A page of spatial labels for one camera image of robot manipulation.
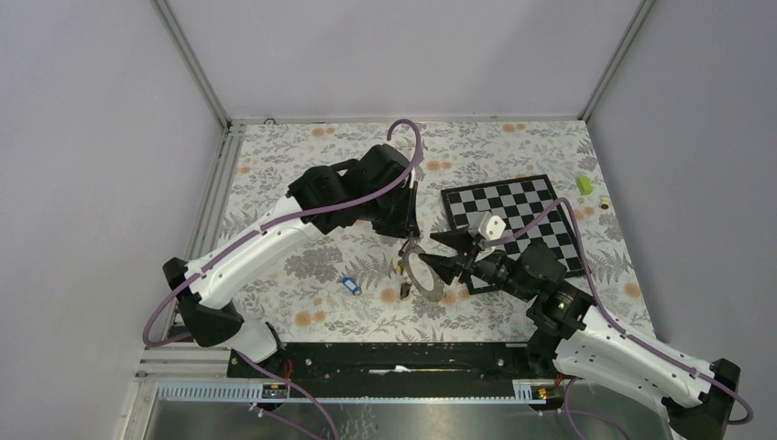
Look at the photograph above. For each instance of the black key tag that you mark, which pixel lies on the black key tag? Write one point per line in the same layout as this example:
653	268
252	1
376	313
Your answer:
404	290

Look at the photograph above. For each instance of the black white chessboard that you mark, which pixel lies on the black white chessboard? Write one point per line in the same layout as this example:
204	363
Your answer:
518	201

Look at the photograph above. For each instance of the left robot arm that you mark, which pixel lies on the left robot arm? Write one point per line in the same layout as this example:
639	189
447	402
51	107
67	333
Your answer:
374	189

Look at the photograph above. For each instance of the large silver keyring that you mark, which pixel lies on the large silver keyring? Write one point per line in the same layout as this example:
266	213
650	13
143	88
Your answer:
425	282

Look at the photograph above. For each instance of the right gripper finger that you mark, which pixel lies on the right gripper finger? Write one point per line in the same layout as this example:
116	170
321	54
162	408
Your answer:
448	269
459	239

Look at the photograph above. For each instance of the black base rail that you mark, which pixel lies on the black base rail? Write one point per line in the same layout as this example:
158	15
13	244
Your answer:
456	370

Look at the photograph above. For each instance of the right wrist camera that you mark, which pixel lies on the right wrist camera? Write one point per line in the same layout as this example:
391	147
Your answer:
487	226

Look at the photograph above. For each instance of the blue key tag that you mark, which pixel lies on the blue key tag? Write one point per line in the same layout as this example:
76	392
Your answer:
351	285

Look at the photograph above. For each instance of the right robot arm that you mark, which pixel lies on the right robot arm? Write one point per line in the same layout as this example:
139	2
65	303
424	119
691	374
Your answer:
577	337

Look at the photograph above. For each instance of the small green block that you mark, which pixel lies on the small green block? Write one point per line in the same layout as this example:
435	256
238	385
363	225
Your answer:
584	185

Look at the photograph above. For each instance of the floral table mat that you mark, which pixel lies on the floral table mat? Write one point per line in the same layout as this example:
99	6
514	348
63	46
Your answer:
303	297

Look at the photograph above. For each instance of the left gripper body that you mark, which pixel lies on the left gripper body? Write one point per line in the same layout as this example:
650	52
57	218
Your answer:
392	214

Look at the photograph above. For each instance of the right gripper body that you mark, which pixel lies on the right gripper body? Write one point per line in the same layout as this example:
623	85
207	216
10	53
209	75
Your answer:
492	268

